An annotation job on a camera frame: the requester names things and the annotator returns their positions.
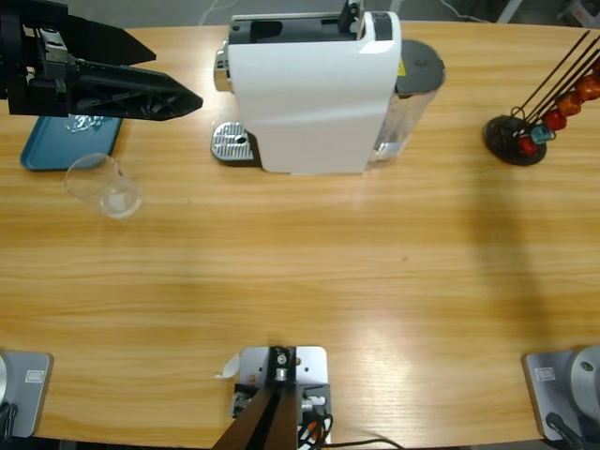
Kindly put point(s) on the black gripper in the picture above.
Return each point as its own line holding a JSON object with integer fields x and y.
{"x": 19, "y": 56}

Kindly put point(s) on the clear drinking glass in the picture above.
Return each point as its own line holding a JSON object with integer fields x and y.
{"x": 117, "y": 201}

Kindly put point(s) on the white capsule coffee machine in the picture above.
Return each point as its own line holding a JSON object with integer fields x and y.
{"x": 304, "y": 108}

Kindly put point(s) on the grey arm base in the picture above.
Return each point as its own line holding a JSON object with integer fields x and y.
{"x": 33, "y": 389}
{"x": 548, "y": 389}

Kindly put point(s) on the small red coffee capsule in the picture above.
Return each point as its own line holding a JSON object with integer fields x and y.
{"x": 528, "y": 146}

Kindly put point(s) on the blue coffee capsule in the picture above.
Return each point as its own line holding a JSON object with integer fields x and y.
{"x": 543, "y": 134}

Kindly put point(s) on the large red coffee capsule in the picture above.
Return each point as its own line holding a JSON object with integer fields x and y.
{"x": 556, "y": 120}

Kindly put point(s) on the orange coffee capsule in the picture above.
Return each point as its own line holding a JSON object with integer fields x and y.
{"x": 569, "y": 104}
{"x": 589, "y": 89}

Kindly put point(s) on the blue plastic tray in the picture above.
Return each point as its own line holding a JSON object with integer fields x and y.
{"x": 47, "y": 150}

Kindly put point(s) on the white paper tape piece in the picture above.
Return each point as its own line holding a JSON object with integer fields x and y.
{"x": 232, "y": 368}

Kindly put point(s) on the black capsule stand with rods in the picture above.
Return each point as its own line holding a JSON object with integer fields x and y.
{"x": 504, "y": 140}

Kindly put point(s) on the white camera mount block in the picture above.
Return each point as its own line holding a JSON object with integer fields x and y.
{"x": 311, "y": 365}

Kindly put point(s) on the dark camera post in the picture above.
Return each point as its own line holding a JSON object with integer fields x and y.
{"x": 276, "y": 412}

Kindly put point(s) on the white metal table frame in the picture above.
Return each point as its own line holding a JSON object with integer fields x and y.
{"x": 511, "y": 9}

